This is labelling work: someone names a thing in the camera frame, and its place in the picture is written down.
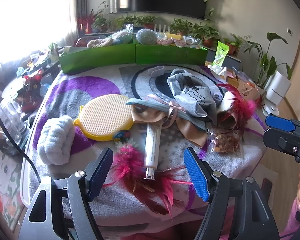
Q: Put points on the yellow box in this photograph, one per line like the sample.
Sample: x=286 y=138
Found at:
x=175 y=37

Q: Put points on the red feather cardboard roll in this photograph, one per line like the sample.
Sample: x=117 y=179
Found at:
x=237 y=107

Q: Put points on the red gift bag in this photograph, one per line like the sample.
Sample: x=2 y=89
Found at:
x=32 y=92

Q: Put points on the spider plant in glass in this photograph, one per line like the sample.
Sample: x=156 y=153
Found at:
x=53 y=51

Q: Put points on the grey printed cloth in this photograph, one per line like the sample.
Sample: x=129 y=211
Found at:
x=190 y=92

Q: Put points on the white air purifier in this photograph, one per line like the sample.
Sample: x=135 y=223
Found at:
x=280 y=87

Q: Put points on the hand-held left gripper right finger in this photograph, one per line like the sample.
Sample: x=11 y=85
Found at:
x=196 y=176

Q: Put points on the large-leaf floor plant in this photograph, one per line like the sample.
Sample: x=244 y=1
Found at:
x=267 y=60

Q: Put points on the green snack packet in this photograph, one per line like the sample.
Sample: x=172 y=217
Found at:
x=221 y=53

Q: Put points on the clear glass jar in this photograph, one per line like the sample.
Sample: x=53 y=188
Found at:
x=10 y=122

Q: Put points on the red flower bouquet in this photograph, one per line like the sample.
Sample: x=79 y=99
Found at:
x=85 y=22

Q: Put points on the round colourful badge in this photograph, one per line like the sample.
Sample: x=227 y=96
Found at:
x=121 y=135

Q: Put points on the pink feather toy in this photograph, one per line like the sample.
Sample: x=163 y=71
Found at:
x=127 y=162

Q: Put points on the light blue cloth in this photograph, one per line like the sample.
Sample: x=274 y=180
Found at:
x=20 y=71

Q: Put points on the brown paper bag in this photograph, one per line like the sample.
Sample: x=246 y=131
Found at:
x=248 y=87

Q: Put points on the white plastic clip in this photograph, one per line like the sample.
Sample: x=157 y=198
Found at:
x=156 y=70

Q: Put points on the white fluffy wristband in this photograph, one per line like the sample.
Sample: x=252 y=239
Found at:
x=56 y=140

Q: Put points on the white hand-shaped toy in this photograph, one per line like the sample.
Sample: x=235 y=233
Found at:
x=218 y=69

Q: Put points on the potted green plant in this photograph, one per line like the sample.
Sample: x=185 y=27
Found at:
x=233 y=43
x=128 y=20
x=100 y=21
x=206 y=36
x=147 y=22
x=180 y=27

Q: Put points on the round dark coffee table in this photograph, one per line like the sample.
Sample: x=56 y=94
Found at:
x=13 y=86

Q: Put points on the floral floor rug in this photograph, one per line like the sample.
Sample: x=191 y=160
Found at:
x=5 y=180

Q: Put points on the clear nut snack packet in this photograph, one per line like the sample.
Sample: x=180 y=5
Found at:
x=222 y=141

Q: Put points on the beige bow headband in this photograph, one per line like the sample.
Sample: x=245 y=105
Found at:
x=150 y=116

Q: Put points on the white wall switch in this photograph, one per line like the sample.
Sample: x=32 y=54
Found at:
x=289 y=31

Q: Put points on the person's right forearm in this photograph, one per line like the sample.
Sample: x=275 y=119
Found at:
x=291 y=221

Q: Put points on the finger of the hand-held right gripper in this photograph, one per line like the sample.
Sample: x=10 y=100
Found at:
x=287 y=142
x=280 y=122

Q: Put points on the red snack bag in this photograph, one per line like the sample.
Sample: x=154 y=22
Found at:
x=82 y=42

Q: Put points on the grey sofa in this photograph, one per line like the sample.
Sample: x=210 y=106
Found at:
x=0 y=72

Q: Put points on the white wooden rack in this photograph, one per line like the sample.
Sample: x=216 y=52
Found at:
x=162 y=28

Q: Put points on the dark television cabinet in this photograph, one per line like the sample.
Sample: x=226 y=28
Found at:
x=236 y=60

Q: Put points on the yellow mesh scrubber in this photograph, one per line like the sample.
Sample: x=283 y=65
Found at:
x=105 y=116

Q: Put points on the green cardboard box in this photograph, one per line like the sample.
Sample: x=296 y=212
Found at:
x=95 y=58
x=170 y=55

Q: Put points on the white cream tube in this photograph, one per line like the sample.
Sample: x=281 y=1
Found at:
x=153 y=145

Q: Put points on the cream fluffy headband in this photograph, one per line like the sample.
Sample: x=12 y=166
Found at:
x=100 y=43

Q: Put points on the pink polka-dot bow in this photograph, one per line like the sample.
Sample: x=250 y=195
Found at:
x=166 y=42

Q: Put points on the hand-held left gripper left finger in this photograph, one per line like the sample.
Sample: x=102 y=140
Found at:
x=100 y=173

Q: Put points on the beige curtain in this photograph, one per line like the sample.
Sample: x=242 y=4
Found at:
x=76 y=7

